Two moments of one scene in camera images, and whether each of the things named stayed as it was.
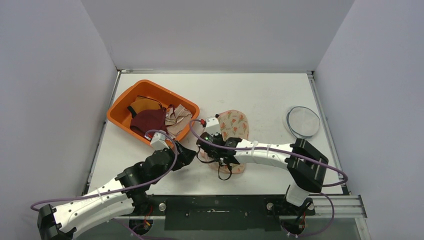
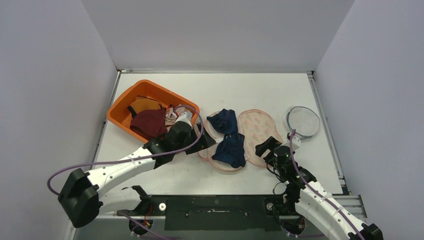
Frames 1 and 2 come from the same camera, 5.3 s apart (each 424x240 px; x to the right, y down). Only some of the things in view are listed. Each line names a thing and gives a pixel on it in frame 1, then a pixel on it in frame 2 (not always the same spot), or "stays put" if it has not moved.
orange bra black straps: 142,103 stays put
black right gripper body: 209,147 → 269,148
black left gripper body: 182,160 → 191,138
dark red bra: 143,121 stays put
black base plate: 223,212 stays put
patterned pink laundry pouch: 234,124 → 257,126
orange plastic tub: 119,116 stays put
